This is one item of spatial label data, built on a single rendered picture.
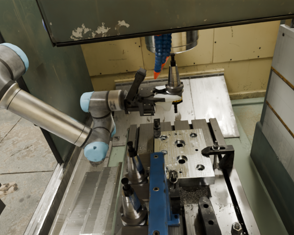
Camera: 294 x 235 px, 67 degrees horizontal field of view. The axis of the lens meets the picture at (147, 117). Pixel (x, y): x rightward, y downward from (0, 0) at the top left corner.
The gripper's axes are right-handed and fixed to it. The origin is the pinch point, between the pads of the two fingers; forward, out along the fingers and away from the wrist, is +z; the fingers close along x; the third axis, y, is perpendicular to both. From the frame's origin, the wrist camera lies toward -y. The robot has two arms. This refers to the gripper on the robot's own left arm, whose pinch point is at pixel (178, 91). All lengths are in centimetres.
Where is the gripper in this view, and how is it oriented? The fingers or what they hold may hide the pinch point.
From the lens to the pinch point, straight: 77.3
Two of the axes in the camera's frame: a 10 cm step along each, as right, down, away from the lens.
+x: -1.2, 5.8, -8.0
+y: 1.4, 8.1, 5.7
